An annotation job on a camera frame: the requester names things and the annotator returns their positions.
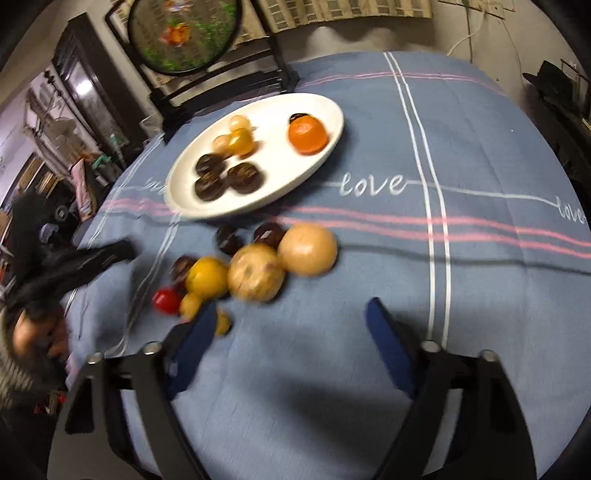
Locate white round plate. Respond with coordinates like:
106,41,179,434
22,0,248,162
164,92,345,220

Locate black hat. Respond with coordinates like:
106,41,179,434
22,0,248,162
523,60,578,110

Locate red cherry tomato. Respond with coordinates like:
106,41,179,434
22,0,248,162
152,288,184,316

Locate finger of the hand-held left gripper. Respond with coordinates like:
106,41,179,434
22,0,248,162
44,240,137,298

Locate dark wooden cabinet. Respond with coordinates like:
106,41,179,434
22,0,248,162
51,14,139,153

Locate white cable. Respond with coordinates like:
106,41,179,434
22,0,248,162
445,0,486,57

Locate blue striped tablecloth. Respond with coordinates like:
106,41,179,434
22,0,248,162
65,50,591,480

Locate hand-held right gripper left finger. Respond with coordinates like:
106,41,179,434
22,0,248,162
46,302,219,480

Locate pink cloth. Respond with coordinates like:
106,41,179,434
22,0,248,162
69,157,100,217

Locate round goldfish screen black stand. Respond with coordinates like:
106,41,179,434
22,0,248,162
105,0,301,134

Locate person's left hand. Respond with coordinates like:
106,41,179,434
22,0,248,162
11,314,70,364

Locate yellow orange tomato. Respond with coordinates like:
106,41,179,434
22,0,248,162
228,128,257,157

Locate beige checked curtain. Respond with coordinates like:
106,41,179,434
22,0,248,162
249,0,435,25

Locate dark water chestnut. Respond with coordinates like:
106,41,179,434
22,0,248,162
172,255,198,283
227,162,265,193
195,154,227,176
194,174,227,202

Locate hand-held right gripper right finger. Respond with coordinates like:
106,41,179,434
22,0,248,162
366,298,539,480

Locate large tan longan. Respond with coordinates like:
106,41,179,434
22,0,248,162
228,243,286,303
277,223,339,278

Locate orange mandarin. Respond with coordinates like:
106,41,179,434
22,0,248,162
288,115,329,155

